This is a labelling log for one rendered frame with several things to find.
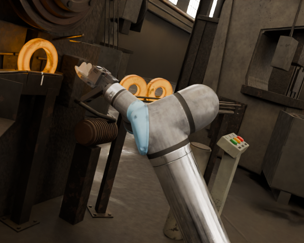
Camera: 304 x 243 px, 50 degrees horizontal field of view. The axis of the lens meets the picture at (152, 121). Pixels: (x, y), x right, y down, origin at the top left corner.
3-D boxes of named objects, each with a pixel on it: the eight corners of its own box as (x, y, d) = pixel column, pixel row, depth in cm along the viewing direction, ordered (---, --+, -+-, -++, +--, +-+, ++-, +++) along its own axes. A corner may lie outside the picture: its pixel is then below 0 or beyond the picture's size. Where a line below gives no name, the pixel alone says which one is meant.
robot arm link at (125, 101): (134, 129, 132) (131, 118, 123) (112, 111, 136) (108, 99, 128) (150, 114, 135) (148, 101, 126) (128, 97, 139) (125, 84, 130)
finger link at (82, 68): (80, 57, 141) (95, 68, 138) (74, 68, 143) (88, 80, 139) (76, 56, 138) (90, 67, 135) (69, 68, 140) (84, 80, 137)
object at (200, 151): (159, 232, 178) (186, 142, 169) (168, 225, 189) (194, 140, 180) (179, 243, 173) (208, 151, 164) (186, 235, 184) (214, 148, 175)
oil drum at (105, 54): (52, 104, 421) (67, 34, 405) (82, 104, 474) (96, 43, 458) (88, 118, 396) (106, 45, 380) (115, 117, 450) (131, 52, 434)
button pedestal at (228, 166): (181, 246, 171) (216, 134, 160) (196, 230, 192) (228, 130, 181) (209, 261, 164) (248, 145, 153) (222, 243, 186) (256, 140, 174)
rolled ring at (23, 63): (62, 44, 140) (56, 42, 141) (28, 35, 123) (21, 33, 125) (53, 86, 143) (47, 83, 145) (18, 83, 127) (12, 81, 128)
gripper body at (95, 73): (102, 66, 141) (122, 81, 137) (92, 83, 143) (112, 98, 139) (91, 64, 134) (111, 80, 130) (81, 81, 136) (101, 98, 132)
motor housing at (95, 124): (51, 217, 164) (75, 115, 155) (79, 205, 184) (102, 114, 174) (71, 229, 159) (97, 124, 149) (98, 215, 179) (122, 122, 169)
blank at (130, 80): (119, 73, 166) (122, 74, 163) (147, 76, 173) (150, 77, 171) (115, 102, 170) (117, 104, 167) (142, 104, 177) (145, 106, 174)
